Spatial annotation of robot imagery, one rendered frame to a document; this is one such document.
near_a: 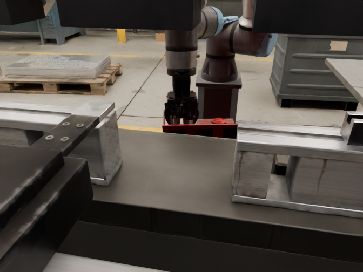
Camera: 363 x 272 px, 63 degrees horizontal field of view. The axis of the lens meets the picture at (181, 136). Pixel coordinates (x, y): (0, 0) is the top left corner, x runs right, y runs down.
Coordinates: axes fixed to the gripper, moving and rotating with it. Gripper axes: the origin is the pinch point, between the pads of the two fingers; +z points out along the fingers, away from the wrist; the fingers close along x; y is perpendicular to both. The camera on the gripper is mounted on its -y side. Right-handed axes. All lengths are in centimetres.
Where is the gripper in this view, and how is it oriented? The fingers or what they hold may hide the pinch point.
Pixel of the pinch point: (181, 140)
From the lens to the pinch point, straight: 80.7
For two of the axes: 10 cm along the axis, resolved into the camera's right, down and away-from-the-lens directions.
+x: 10.0, -0.2, 0.3
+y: 0.4, 4.1, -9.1
